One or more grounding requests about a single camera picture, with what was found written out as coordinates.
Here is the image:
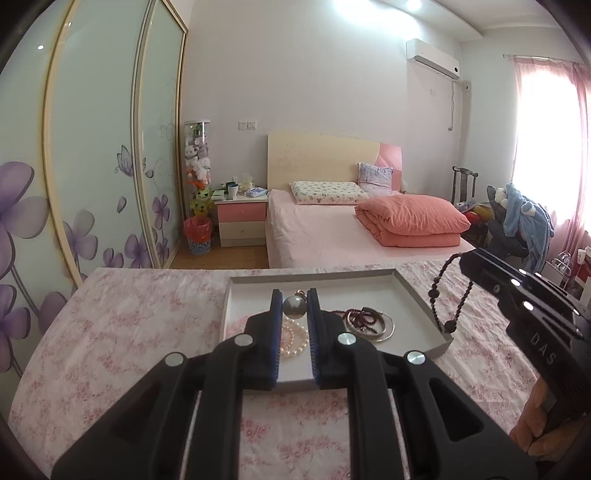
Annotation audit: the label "grey cardboard box tray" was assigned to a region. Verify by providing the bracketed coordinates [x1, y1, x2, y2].
[221, 269, 454, 393]

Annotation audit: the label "white air conditioner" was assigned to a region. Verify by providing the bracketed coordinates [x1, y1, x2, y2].
[406, 39, 462, 80]

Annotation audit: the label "purple floral pillow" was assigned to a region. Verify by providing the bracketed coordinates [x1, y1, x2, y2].
[358, 162, 394, 189]

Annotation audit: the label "dark red bead necklace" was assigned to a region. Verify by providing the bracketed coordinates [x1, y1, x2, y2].
[344, 306, 385, 331]

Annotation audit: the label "patterned cream pillow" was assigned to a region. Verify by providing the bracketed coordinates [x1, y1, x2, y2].
[290, 181, 370, 206]

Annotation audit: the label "pink curtain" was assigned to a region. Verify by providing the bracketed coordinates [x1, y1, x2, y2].
[512, 56, 591, 278]

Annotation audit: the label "white pearl bracelet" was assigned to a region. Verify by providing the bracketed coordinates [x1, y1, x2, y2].
[280, 320, 309, 359]

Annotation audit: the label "grey pearl pendant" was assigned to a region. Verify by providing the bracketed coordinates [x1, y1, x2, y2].
[283, 288, 309, 319]

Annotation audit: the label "black bead bracelet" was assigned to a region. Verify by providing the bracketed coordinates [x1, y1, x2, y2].
[427, 253, 476, 334]

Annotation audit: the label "folded orange duvet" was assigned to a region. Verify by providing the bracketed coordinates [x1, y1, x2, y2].
[355, 194, 471, 248]

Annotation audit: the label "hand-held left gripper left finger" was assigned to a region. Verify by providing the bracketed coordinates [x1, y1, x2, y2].
[51, 290, 283, 480]

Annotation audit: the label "dark beaded bracelets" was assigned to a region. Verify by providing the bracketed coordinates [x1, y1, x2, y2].
[345, 311, 396, 343]

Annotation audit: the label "clear plush toy display tube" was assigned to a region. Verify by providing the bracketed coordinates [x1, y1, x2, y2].
[184, 121, 213, 219]

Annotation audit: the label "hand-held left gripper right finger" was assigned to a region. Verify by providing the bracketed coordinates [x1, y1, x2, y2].
[307, 288, 539, 480]

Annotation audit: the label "person's right hand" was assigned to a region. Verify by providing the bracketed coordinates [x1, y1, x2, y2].
[510, 376, 563, 460]

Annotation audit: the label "cream and pink headboard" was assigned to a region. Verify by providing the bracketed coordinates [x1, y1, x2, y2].
[268, 131, 402, 193]

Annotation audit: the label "red trash bin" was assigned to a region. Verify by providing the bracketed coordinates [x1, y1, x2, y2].
[184, 217, 214, 255]

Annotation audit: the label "pink nightstand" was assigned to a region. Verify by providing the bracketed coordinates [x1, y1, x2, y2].
[211, 188, 269, 248]

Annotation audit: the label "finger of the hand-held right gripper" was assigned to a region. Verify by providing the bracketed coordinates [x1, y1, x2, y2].
[459, 248, 580, 325]

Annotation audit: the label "floral sliding wardrobe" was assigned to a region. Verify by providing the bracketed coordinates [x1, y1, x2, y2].
[0, 0, 189, 370]

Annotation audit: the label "dark wooden chair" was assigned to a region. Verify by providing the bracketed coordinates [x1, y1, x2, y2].
[451, 166, 479, 206]

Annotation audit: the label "pink floral bed sheet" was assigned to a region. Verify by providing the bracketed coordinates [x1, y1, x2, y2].
[9, 260, 555, 480]

